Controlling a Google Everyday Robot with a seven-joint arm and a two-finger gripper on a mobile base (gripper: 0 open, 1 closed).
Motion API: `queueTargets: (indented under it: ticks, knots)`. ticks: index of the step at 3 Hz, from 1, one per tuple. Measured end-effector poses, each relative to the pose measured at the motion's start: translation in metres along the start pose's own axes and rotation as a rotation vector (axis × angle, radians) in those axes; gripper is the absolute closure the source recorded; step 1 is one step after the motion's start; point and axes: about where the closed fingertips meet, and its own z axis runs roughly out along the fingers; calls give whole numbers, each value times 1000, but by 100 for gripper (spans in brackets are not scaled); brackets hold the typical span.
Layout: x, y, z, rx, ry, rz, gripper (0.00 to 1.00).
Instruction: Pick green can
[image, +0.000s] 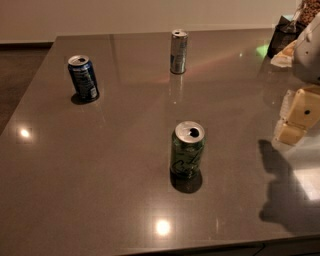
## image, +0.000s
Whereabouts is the slim silver can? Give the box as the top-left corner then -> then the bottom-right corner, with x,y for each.
170,29 -> 188,74

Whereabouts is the clear snack jar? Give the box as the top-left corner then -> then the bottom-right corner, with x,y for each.
293,0 -> 320,26

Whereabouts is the white snack packet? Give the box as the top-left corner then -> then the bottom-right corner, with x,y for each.
270,40 -> 296,68

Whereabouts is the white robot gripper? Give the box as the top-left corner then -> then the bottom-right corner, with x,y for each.
274,13 -> 320,146

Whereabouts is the green soda can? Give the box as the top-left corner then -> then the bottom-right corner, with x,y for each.
170,121 -> 206,179

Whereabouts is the blue soda can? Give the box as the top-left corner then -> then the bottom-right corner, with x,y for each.
68,55 -> 99,102

